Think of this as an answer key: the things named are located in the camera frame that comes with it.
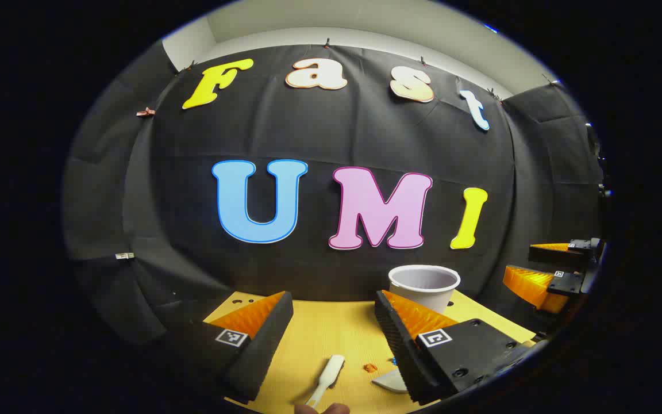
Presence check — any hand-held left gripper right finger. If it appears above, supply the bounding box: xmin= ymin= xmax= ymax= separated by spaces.
xmin=374 ymin=289 xmax=538 ymax=406

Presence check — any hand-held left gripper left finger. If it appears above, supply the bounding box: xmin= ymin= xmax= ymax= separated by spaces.
xmin=167 ymin=290 xmax=295 ymax=403

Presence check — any white dustpan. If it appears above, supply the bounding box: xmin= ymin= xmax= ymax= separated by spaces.
xmin=371 ymin=368 xmax=409 ymax=394

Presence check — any white ribbed garbage bin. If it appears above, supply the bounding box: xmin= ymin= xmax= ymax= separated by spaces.
xmin=388 ymin=264 xmax=461 ymax=316

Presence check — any wooden desktop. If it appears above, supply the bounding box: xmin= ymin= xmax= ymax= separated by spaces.
xmin=203 ymin=289 xmax=538 ymax=414

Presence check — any black backdrop cloth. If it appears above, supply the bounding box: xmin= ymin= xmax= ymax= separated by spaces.
xmin=62 ymin=40 xmax=605 ymax=351

